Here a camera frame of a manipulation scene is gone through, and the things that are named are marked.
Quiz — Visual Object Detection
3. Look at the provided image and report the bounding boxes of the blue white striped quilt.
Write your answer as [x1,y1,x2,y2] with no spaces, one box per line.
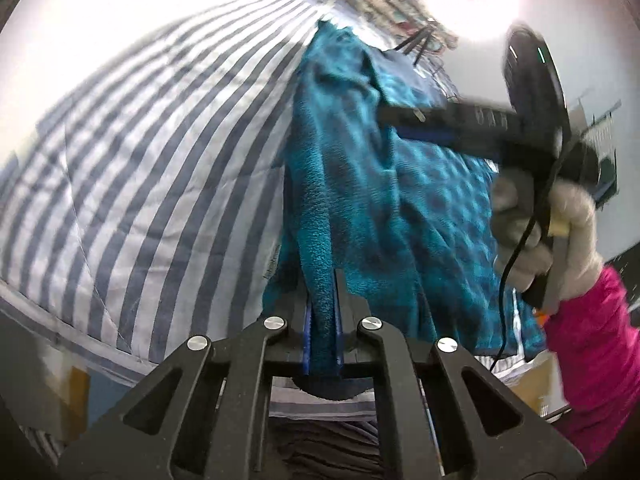
[0,0,548,423]

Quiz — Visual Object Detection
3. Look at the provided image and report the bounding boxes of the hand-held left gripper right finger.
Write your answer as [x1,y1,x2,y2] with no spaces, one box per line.
[333,269,587,480]

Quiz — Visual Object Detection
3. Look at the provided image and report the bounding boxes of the person's right hand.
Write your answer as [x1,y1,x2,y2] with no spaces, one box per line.
[491,160,605,306]

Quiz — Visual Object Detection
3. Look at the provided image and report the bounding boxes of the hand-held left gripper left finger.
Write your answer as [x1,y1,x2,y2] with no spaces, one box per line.
[59,301,317,480]

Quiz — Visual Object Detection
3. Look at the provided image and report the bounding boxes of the black tripod legs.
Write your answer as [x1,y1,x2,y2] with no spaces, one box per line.
[394,26,442,67]

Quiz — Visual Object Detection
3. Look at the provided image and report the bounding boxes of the cardboard box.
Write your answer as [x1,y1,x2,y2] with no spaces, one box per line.
[500,349,572,423]

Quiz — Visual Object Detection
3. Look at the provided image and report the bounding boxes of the teal fleece garment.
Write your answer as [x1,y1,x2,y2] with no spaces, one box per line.
[262,20,546,378]

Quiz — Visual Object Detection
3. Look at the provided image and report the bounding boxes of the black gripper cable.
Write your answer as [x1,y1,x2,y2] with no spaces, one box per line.
[487,125,576,372]

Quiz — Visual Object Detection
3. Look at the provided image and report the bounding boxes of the dark grey cloth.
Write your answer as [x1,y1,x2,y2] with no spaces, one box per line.
[267,417,442,480]

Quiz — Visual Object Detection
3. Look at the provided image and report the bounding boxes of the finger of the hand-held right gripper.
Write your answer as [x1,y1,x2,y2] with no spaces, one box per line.
[376,104,457,145]

